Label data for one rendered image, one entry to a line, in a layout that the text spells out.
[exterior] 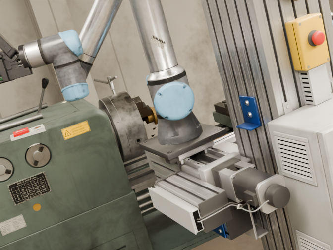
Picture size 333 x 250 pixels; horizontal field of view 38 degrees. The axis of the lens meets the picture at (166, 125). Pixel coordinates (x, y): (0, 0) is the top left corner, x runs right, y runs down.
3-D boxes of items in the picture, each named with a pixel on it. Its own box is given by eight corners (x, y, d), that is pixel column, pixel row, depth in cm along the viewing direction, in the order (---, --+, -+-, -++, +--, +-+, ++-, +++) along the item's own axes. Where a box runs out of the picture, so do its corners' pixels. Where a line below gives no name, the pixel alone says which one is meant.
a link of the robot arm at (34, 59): (35, 38, 132) (40, 39, 140) (19, 43, 132) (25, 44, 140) (43, 65, 133) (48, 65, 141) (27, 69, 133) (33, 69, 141)
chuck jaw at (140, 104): (130, 123, 224) (128, 104, 215) (126, 116, 227) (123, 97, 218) (152, 115, 227) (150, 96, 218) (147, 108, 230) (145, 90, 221)
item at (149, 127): (131, 132, 229) (140, 154, 227) (132, 129, 225) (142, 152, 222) (152, 124, 232) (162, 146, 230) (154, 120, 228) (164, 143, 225)
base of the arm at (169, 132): (211, 131, 157) (203, 102, 154) (171, 148, 151) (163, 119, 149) (188, 125, 170) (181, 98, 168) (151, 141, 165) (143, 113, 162)
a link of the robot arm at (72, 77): (92, 90, 148) (80, 55, 145) (90, 97, 137) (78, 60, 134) (67, 97, 148) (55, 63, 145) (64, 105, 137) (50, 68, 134)
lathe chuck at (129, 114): (136, 161, 212) (111, 93, 210) (123, 159, 242) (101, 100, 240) (154, 154, 214) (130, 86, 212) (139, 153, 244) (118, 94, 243)
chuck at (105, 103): (129, 163, 211) (103, 95, 209) (116, 161, 241) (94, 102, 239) (136, 161, 212) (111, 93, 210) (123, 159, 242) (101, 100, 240)
